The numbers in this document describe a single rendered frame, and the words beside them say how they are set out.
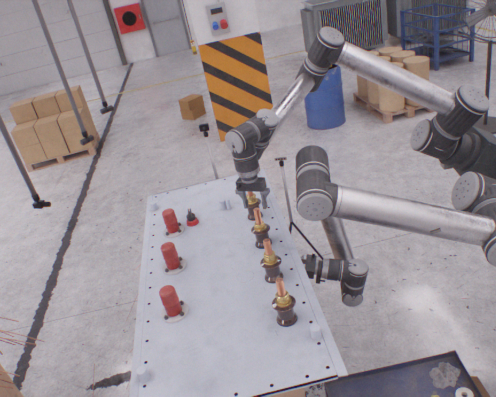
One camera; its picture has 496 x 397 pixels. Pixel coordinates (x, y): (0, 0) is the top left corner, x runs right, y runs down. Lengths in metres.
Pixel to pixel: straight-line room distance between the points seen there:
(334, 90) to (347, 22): 3.75
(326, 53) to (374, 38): 8.05
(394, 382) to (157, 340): 1.07
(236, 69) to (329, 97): 1.42
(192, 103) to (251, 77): 1.80
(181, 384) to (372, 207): 1.01
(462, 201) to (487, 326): 1.60
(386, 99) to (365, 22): 3.78
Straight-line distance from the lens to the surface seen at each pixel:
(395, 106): 6.96
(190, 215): 2.53
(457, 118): 2.79
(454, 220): 2.06
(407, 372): 2.30
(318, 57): 2.62
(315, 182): 1.86
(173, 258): 2.22
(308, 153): 2.04
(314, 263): 2.32
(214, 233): 2.45
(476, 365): 3.50
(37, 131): 8.25
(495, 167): 3.08
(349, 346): 3.55
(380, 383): 2.25
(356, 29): 10.46
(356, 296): 2.40
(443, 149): 2.93
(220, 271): 2.17
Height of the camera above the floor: 2.68
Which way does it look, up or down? 31 degrees down
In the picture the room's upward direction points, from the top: 13 degrees counter-clockwise
